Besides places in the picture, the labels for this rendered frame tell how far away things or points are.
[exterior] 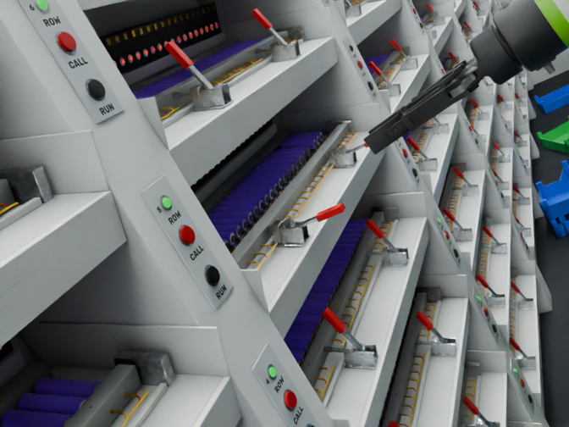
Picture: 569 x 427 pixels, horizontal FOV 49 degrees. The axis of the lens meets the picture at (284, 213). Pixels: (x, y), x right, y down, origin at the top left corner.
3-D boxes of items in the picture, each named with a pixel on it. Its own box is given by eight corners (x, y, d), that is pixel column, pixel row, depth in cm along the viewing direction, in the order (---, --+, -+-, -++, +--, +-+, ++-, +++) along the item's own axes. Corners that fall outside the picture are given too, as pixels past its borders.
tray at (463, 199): (486, 183, 183) (483, 139, 178) (472, 291, 131) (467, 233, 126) (417, 187, 190) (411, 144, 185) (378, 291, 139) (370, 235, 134)
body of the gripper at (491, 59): (525, 75, 81) (464, 116, 85) (524, 62, 88) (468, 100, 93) (491, 29, 80) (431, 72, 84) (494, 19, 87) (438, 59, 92)
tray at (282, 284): (385, 152, 115) (378, 102, 111) (277, 352, 63) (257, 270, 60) (284, 160, 122) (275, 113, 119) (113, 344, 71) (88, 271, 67)
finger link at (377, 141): (412, 127, 91) (412, 129, 91) (375, 153, 95) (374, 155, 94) (400, 111, 91) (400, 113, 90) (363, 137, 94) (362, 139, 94)
